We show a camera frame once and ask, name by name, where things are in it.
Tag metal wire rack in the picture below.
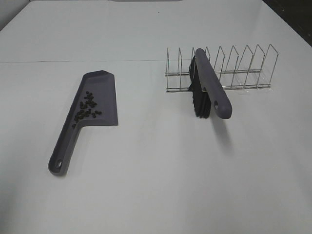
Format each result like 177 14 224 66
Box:
165 44 279 93

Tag pile of coffee beans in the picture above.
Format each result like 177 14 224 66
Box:
72 91 102 129

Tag purple hand brush black bristles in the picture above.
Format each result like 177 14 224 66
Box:
189 48 233 119

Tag purple plastic dustpan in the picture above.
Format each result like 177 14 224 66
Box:
48 70 118 176

